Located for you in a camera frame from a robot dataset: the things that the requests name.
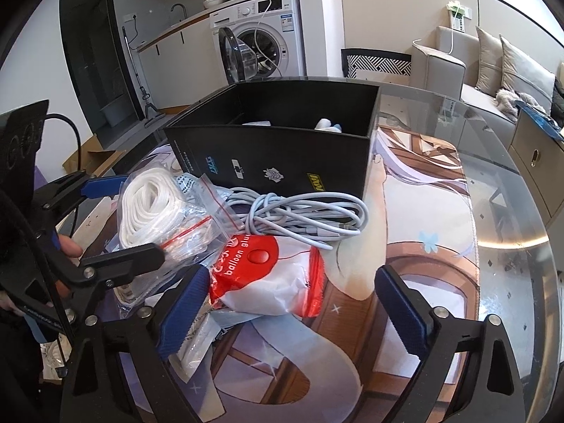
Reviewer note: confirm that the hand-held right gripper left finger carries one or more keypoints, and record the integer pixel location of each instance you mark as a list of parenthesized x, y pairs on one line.
[(187, 308)]

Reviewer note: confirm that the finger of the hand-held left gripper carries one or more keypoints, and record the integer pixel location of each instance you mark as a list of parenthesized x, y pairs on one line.
[(132, 257), (105, 186)]

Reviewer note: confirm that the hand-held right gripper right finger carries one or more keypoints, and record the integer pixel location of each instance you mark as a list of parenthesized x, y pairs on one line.
[(398, 304)]

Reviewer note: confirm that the zip bag with white ribbon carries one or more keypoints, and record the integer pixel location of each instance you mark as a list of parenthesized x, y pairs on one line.
[(145, 211)]

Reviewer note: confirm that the red white glue packet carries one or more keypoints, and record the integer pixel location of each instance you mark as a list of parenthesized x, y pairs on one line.
[(264, 282)]

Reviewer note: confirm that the black cardboard box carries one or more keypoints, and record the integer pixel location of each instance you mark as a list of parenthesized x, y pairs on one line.
[(286, 158)]

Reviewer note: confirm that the person's left hand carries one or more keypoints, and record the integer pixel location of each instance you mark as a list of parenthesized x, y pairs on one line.
[(68, 246)]

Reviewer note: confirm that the brown cardboard box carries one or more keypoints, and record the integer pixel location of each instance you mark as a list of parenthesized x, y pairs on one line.
[(97, 156)]

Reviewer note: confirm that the grey bin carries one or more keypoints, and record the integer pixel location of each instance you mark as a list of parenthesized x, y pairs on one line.
[(112, 112)]

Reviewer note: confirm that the flat mop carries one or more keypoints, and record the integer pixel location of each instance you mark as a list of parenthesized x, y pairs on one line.
[(150, 108)]

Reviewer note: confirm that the printed desk mat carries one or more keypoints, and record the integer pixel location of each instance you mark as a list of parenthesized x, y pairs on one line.
[(396, 211)]

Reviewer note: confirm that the dark glass door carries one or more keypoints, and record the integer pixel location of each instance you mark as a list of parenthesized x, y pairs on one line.
[(88, 61)]

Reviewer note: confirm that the kitchen counter cabinet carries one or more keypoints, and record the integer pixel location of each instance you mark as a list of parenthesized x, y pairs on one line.
[(185, 61)]

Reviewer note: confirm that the beige drawer cabinet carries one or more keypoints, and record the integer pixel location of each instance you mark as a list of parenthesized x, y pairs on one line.
[(537, 172)]

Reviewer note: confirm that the white rolled sock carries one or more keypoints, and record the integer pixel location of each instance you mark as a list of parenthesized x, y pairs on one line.
[(326, 124)]

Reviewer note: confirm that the black faucet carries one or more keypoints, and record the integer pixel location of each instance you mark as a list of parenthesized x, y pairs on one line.
[(178, 5)]

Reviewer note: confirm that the white bowl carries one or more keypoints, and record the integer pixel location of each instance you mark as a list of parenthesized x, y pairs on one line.
[(213, 2)]

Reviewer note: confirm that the beige sofa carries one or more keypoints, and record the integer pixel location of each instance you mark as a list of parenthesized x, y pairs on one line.
[(480, 97)]

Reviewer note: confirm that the white washing machine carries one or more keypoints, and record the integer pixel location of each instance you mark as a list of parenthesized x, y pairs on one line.
[(282, 39)]

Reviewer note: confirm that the grey fluffy cloth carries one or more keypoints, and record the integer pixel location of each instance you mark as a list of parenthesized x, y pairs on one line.
[(506, 99)]

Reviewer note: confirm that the blue plastic packet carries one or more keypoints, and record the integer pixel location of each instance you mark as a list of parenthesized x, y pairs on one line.
[(537, 116)]

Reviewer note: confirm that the black white patterned chair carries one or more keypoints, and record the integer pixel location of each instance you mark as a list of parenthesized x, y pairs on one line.
[(379, 64)]

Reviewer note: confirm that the grey cushion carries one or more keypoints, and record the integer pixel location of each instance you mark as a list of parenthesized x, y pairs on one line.
[(524, 75), (489, 61)]

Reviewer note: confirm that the black jacket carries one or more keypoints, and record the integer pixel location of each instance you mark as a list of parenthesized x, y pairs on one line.
[(559, 101)]

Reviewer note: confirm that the wall socket with charger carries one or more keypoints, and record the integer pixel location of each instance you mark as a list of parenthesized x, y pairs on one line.
[(457, 17)]

